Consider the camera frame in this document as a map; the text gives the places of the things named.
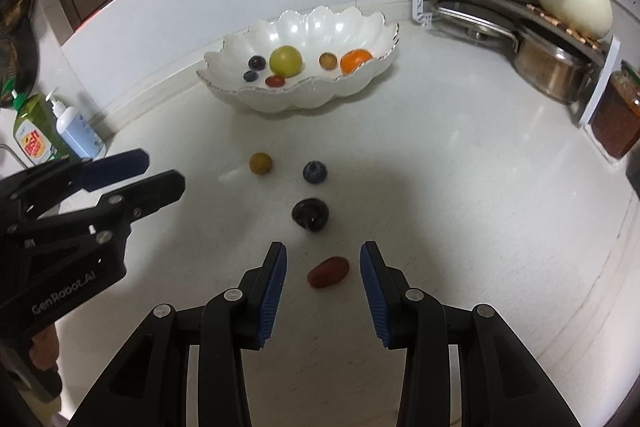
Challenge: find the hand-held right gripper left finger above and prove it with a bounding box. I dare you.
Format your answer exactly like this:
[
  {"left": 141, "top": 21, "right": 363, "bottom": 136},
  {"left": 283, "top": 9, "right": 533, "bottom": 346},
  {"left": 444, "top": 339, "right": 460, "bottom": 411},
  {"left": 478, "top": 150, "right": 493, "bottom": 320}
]
[{"left": 72, "top": 241, "right": 289, "bottom": 427}]

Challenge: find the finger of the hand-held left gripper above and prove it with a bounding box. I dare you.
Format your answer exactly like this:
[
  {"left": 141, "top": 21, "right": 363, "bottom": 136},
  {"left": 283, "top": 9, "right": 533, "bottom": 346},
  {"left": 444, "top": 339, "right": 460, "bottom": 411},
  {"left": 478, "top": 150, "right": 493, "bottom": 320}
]
[
  {"left": 0, "top": 149, "right": 151, "bottom": 228},
  {"left": 10, "top": 170, "right": 187, "bottom": 255}
]

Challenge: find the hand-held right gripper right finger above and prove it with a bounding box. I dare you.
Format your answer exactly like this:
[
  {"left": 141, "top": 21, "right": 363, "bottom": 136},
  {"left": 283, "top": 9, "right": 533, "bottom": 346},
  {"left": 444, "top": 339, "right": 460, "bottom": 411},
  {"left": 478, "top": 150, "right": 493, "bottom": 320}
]
[{"left": 360, "top": 241, "right": 563, "bottom": 427}]

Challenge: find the white scalloped bowl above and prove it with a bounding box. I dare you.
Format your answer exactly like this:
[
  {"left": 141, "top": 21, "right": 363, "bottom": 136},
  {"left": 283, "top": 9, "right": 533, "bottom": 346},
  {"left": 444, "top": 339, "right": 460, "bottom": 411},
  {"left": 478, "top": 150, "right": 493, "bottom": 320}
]
[{"left": 196, "top": 5, "right": 401, "bottom": 114}]

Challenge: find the small orange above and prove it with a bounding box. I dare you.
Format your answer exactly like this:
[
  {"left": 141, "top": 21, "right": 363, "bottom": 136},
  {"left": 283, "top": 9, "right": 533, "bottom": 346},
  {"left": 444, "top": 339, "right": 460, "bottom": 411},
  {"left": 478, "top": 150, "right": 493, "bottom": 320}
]
[{"left": 340, "top": 49, "right": 374, "bottom": 74}]

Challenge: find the person's left hand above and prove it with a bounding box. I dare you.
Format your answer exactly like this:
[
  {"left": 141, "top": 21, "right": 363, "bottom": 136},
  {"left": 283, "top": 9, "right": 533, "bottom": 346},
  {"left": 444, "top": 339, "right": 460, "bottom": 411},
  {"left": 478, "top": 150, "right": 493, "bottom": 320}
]
[{"left": 30, "top": 324, "right": 61, "bottom": 370}]

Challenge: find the white pump bottle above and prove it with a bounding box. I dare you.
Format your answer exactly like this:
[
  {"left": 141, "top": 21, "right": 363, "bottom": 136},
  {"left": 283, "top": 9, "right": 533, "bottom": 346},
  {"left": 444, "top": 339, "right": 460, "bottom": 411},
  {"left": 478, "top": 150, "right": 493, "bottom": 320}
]
[{"left": 47, "top": 87, "right": 107, "bottom": 160}]

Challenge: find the dark purple plum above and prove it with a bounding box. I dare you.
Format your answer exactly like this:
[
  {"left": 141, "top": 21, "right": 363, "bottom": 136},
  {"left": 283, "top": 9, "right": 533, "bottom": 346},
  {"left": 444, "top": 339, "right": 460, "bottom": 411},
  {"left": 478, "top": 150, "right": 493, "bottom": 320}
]
[{"left": 291, "top": 198, "right": 330, "bottom": 234}]

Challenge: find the green dish soap bottle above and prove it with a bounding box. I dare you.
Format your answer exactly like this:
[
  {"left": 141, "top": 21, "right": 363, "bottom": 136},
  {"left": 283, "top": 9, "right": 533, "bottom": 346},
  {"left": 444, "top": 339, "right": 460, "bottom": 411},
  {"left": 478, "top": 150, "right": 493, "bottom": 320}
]
[{"left": 11, "top": 89, "right": 71, "bottom": 168}]

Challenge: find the dark metal pan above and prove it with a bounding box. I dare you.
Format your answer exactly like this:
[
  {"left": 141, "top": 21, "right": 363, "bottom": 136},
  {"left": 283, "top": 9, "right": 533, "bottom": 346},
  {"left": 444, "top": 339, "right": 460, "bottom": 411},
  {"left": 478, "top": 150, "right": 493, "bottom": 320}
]
[{"left": 0, "top": 0, "right": 41, "bottom": 108}]

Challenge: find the large green grape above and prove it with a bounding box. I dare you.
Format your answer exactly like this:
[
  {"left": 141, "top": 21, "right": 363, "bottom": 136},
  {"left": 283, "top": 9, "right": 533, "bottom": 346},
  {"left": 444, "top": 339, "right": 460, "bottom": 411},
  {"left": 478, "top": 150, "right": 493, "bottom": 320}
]
[{"left": 269, "top": 46, "right": 303, "bottom": 76}]

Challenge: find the stainless steel pot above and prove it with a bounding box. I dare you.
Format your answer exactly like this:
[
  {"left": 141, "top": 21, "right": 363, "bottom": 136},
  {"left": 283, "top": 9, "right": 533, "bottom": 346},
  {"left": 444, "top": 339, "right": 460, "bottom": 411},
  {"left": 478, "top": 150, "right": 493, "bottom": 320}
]
[{"left": 514, "top": 24, "right": 598, "bottom": 105}]

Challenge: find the black board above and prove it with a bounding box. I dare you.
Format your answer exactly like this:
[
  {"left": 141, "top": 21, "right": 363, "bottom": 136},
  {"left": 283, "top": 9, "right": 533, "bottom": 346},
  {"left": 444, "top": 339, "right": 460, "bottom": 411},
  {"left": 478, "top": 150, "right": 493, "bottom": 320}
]
[{"left": 625, "top": 156, "right": 640, "bottom": 198}]

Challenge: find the glass lid steel rim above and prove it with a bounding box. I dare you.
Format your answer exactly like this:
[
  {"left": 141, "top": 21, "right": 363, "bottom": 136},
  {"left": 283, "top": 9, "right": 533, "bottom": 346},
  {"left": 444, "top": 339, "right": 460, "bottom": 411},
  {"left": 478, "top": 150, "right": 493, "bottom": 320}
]
[{"left": 431, "top": 0, "right": 518, "bottom": 40}]

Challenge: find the sauce jar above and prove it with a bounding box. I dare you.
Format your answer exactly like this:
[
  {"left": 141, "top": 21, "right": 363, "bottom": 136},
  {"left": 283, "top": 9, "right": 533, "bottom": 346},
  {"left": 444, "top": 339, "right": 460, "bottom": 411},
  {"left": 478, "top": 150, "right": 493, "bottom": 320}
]
[{"left": 590, "top": 61, "right": 640, "bottom": 159}]

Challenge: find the grey corner shelf rack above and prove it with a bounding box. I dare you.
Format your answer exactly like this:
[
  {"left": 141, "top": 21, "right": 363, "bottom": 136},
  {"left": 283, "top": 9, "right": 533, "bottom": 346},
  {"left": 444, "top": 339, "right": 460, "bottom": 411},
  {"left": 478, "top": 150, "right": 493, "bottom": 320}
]
[{"left": 417, "top": 0, "right": 621, "bottom": 128}]

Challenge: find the patterned trivet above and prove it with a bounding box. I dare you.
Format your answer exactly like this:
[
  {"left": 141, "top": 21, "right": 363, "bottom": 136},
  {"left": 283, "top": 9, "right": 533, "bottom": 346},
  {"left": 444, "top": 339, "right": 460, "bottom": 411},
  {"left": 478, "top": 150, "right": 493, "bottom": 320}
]
[{"left": 525, "top": 2, "right": 608, "bottom": 52}]

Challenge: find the cream round pot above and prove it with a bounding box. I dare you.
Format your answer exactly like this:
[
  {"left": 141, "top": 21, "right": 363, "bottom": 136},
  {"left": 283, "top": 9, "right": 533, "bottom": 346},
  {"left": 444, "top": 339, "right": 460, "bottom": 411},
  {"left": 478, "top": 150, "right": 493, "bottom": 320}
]
[{"left": 533, "top": 0, "right": 615, "bottom": 40}]

